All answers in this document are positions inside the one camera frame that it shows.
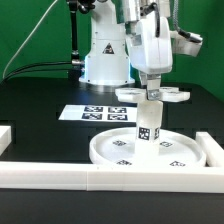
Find grey cable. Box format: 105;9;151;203
1;0;59;80

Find white fence bar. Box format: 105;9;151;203
196;132;224;168
0;162;224;193

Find black cables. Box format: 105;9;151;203
0;60;74;85

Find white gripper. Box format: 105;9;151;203
126;15;203;100

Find white left fence block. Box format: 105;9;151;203
0;126;12;156

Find white cross-shaped table base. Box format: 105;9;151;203
115;87;190;103

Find white right fence bar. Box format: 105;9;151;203
196;132;224;168

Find black camera stand pole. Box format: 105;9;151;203
66;0;96;66

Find paper sheet with markers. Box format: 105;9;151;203
59;105;137;122

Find white front fence bar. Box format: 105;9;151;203
0;162;224;193

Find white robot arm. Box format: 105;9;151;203
80;0;203;101

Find white round table top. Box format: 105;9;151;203
89;127;206;168

